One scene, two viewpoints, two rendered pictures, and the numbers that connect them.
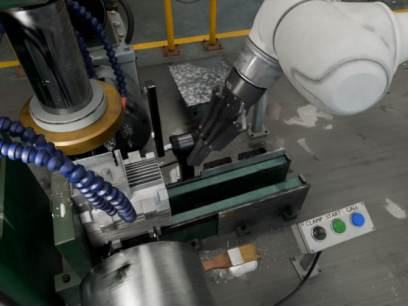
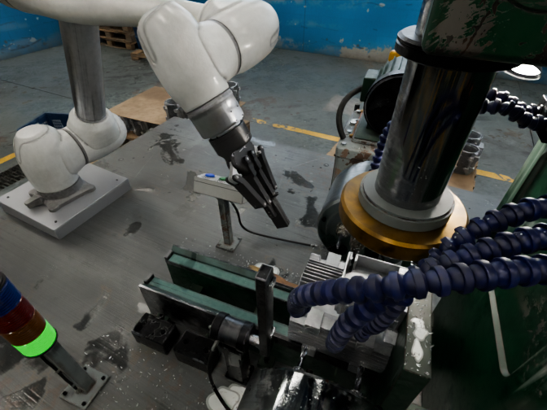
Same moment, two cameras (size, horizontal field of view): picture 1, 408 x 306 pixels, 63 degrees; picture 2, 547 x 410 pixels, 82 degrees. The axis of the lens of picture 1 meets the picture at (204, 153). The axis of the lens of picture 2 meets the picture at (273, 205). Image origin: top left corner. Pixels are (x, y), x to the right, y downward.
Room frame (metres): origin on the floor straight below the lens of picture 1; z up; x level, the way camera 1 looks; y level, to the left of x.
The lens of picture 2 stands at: (0.85, 0.33, 1.63)
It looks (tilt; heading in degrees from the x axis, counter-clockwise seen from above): 41 degrees down; 221
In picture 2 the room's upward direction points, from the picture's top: straight up
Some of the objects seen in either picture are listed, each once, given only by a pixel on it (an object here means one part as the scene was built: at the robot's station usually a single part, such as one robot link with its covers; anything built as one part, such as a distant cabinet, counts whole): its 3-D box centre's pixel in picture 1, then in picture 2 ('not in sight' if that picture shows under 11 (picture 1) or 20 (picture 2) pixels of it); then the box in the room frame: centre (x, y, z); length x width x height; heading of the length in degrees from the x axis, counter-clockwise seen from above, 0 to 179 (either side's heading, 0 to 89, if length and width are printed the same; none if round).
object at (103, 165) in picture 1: (100, 181); (371, 290); (0.45, 0.24, 1.11); 0.12 x 0.11 x 0.07; 110
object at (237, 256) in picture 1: (225, 260); (274, 280); (0.40, -0.06, 0.80); 0.21 x 0.05 x 0.01; 107
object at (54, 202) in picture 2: not in sight; (54, 189); (0.68, -0.95, 0.89); 0.22 x 0.18 x 0.06; 6
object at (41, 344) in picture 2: not in sight; (33, 336); (0.93, -0.21, 1.05); 0.06 x 0.06 x 0.04
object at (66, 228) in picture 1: (67, 225); (413, 344); (0.41, 0.35, 0.97); 0.30 x 0.11 x 0.34; 20
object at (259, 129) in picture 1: (262, 87); (45, 346); (0.93, -0.21, 1.01); 0.08 x 0.08 x 0.42; 20
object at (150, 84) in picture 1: (156, 122); (264, 316); (0.64, 0.13, 1.12); 0.04 x 0.03 x 0.26; 110
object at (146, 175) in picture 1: (124, 198); (343, 309); (0.47, 0.20, 1.01); 0.20 x 0.19 x 0.19; 110
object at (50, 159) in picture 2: not in sight; (46, 155); (0.65, -0.95, 1.02); 0.18 x 0.16 x 0.22; 8
